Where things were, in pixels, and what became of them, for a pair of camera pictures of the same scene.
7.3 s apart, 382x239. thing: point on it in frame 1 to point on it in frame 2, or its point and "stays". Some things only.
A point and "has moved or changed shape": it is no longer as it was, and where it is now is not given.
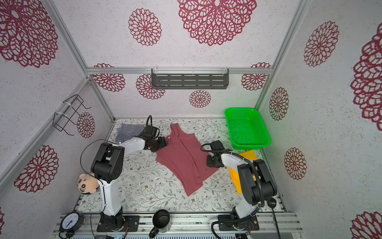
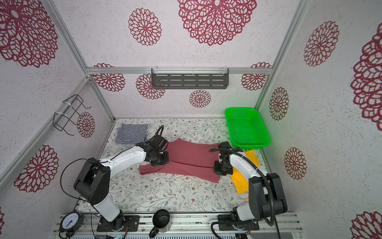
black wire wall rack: x=60 y=120 stays
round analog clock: x=71 y=221 stays
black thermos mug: x=161 y=221 stays
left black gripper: x=163 y=143 to x=166 y=160
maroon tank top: x=184 y=157 has moved or changed shape
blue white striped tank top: x=126 y=131 stays
